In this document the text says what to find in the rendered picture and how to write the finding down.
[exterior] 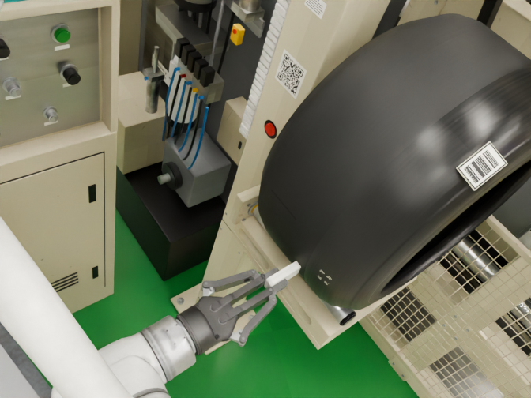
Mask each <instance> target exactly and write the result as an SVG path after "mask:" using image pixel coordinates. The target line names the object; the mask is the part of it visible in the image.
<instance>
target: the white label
mask: <svg viewBox="0 0 531 398"><path fill-rule="evenodd" d="M507 164H508V163H507V162H506V161H505V159H504V158H503V157H502V156H501V155H500V153H499V152H498V151H497V149H496V148H495V147H494V145H493V144H492V143H491V142H490V141H489V142H488V143H487V144H485V145H484V146H483V147H482V148H480V149H479V150H478V151H477V152H475V153H474V154H473V155H471V156H470V157H469V158H468V159H467V160H466V161H464V162H463V163H462V164H460V165H459V166H458V167H456V169H457V170H458V171H459V173H460V174H461V175H462V177H463V178H464V179H465V180H466V181H467V183H468V184H469V185H470V186H471V188H472V189H473V190H476V189H477V188H479V187H480V186H481V185H482V184H484V183H485V182H486V181H487V180H489V178H491V177H492V176H493V175H495V174H496V173H497V172H498V171H500V170H501V169H502V168H503V167H505V166H506V165H507Z"/></svg>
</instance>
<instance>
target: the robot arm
mask: <svg viewBox="0 0 531 398"><path fill-rule="evenodd" d="M300 269H301V266H300V265H299V264H298V262H297V261H295V262H293V263H291V264H290V265H289V266H287V267H285V268H283V269H281V270H279V269H278V268H273V269H272V270H270V271H269V272H267V273H266V274H263V273H262V274H261V275H260V274H258V273H257V272H256V270H254V269H251V270H248V271H245V272H241V273H239V274H236V275H233V276H229V277H226V278H223V279H220V280H216V281H214V280H205V281H203V283H202V291H203V292H202V297H201V298H200V299H199V300H198V302H197V303H196V304H195V305H193V306H191V307H189V308H188V309H186V310H184V311H183V312H181V313H180V314H177V315H176V317H175V319H174V318H173V317H172V316H170V315H167V316H166V317H164V318H162V319H161V320H159V321H157V322H156V323H154V324H152V325H150V326H149V327H148V328H144V329H142V331H140V332H138V333H136V334H134V335H132V336H128V337H125V338H122V339H119V340H116V341H115V342H113V343H111V344H108V345H107V346H105V347H103V348H101V349H99V350H97V349H96V348H95V346H94V345H93V343H92V342H91V340H90V339H89V338H88V337H87V335H86V334H85V332H84V331H83V329H82V328H81V326H80V325H79V324H78V323H77V321H76V320H75V318H74V317H73V315H72V313H71V312H70V311H69V310H68V308H67V307H66V305H65V304H64V302H63V301H62V300H61V299H60V297H59V296H58V294H57V293H56V291H55V289H54V288H53V287H52V286H51V284H50V283H49V282H48V280H47V278H46V277H45V276H44V274H43V273H42V272H41V271H40V269H39V268H38V266H37V265H36V263H35V262H34V260H33V259H32V258H31V257H30V256H29V254H28V253H27V251H26V250H25V249H24V247H23V246H22V245H21V244H20V242H19V241H18V240H17V238H16V237H15V235H14V234H13V232H12V231H11V230H10V229H9V228H8V226H7V225H6V223H5V222H4V221H3V219H2V218H1V217H0V322H1V323H2V324H3V326H4V327H5V328H6V330H7V331H8V332H9V333H10V335H11V336H12V337H13V338H14V339H15V340H16V341H17V343H18V344H19V345H20V346H21V348H22V349H23V350H24V352H25V353H26V354H27V355H28V357H29V358H30V359H31V360H32V361H33V362H34V363H35V364H36V366H37V367H38V368H39V369H40V371H41V372H42V373H43V375H44V376H45V377H46V378H47V380H48V381H49V382H50V383H51V384H52V385H53V386H54V387H53V389H52V392H51V398H171V397H170V396H169V394H168V391H167V390H166V388H165V385H164V384H165V383H166V382H168V381H170V380H172V379H173V378H174V377H175V376H177V375H178V374H180V373H182V372H183V371H184V370H186V369H187V368H189V367H191V366H193V365H194V364H195V363H196V357H195V355H201V354H202V353H204V352H205V351H207V350H209V349H210V348H211V347H213V346H215V345H216V344H218V343H219V342H224V341H228V340H233V341H235V342H236V343H238V345H239V346H240V347H243V346H244V345H245V343H246V341H247V337H248V336H249V335H250V334H251V332H252V331H253V330H254V329H255V328H256V327H257V326H258V325H259V324H260V323H261V321H262V320H263V319H264V318H265V317H266V316H267V315H268V314H269V312H270V311H271V310H272V309H273V308H274V307H275V305H276V303H277V298H276V297H275V294H276V293H278V292H279V291H282V290H283V289H285V288H286V287H287V285H288V280H289V279H291V278H292V277H293V276H295V275H297V274H298V273H299V271H300ZM248 282H249V283H248ZM244 283H247V284H246V285H244V286H242V287H241V288H239V289H238V290H236V291H234V292H232V293H230V294H228V295H226V296H224V297H216V296H210V295H213V294H214V292H218V291H223V290H226V289H229V288H231V287H235V286H238V285H241V284H244ZM264 284H265V285H264ZM263 285H264V287H265V288H266V289H265V290H264V291H262V292H261V293H259V294H257V295H255V296H254V297H253V298H251V299H249V300H247V301H246V302H245V303H243V304H241V305H240V306H237V307H235V308H233V307H232V306H233V305H234V304H235V303H237V302H238V301H239V300H241V299H243V298H245V297H246V296H248V295H249V294H251V293H252V292H254V291H256V290H257V289H259V288H260V287H262V286H263ZM267 300H268V302H267V303H266V304H265V305H264V306H263V307H262V308H261V309H260V310H259V311H258V312H257V313H256V314H255V315H254V316H253V318H252V319H251V320H250V321H249V322H248V323H247V324H246V325H245V327H244V328H243V329H239V330H238V331H237V332H233V331H234V328H235V325H236V322H237V320H238V319H240V318H241V317H242V316H243V315H244V314H246V313H248V312H250V311H251V310H253V309H254V308H255V307H257V306H259V305H261V304H262V303H264V302H265V301H267Z"/></svg>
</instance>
